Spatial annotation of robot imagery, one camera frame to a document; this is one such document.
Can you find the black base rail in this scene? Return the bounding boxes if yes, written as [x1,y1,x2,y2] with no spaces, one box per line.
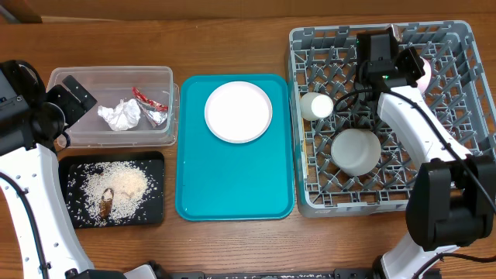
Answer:
[147,260,384,279]

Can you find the large pink plate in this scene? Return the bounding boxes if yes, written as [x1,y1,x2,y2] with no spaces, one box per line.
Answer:
[205,81,273,144]

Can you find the clear plastic bin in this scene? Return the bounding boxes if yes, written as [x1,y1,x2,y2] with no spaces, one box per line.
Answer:
[47,66,179,148]

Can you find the red foil wrapper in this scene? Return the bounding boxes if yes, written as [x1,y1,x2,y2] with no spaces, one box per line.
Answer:
[132,87,168,128]

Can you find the cardboard backdrop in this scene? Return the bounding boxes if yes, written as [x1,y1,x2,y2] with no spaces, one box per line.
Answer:
[1,0,495,22]

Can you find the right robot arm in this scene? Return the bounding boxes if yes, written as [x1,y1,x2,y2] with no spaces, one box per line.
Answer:
[356,27,495,278]

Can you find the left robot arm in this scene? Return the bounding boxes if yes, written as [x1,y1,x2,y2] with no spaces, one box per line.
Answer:
[1,60,161,279]

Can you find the white napkin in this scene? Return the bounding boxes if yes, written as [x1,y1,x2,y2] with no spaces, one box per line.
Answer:
[98,99,140,132]

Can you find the grey dishwasher rack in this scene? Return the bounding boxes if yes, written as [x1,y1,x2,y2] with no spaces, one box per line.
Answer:
[288,20,495,218]

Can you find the teal plastic tray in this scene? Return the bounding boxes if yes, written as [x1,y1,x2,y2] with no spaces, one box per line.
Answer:
[175,74,295,222]

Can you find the black plastic tray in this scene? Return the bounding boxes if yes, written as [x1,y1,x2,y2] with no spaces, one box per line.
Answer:
[57,150,166,229]

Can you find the cream paper cup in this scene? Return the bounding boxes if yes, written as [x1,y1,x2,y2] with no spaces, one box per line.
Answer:
[300,92,334,121]

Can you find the grey bowl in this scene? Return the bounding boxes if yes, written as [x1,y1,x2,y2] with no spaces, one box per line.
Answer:
[331,129,381,177]

